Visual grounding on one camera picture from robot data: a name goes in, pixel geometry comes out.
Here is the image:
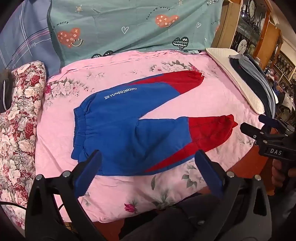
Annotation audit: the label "navy folded garment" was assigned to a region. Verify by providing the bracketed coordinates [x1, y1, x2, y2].
[229, 56, 275, 117]

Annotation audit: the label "blue-grey plaid pillow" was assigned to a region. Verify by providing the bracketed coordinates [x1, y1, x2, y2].
[0, 0, 63, 77]

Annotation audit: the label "black cable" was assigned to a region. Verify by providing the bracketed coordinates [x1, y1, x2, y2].
[0, 201, 67, 223]

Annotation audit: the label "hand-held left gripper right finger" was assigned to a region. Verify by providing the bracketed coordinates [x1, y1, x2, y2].
[194, 149, 272, 241]

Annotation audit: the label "pink floral bedsheet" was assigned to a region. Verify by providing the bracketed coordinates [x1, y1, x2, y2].
[35, 49, 266, 223]

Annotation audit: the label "person's right hand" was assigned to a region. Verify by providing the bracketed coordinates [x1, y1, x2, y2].
[271, 159, 296, 189]

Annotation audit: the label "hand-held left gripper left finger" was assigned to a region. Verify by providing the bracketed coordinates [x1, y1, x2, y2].
[25, 149, 107, 241]

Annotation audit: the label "white quilted pillow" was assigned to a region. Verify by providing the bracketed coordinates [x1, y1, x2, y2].
[205, 47, 265, 114]

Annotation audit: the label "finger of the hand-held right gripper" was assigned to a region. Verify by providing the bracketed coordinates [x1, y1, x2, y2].
[240, 123, 271, 146]
[258, 114, 292, 135]

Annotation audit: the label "wooden bed frame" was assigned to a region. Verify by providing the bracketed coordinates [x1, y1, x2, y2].
[63, 185, 275, 241]

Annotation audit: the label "wooden display cabinet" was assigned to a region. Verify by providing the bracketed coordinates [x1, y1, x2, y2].
[211, 0, 296, 98]

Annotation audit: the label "teal heart print quilt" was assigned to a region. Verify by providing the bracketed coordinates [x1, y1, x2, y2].
[47, 0, 224, 66]

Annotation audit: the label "dark garment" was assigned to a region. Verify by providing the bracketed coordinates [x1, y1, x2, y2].
[0, 69, 16, 112]

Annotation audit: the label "red floral quilt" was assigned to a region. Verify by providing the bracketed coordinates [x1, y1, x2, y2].
[0, 61, 48, 230]

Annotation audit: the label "blue and red pants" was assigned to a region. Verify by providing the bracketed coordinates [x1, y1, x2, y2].
[71, 71, 238, 177]

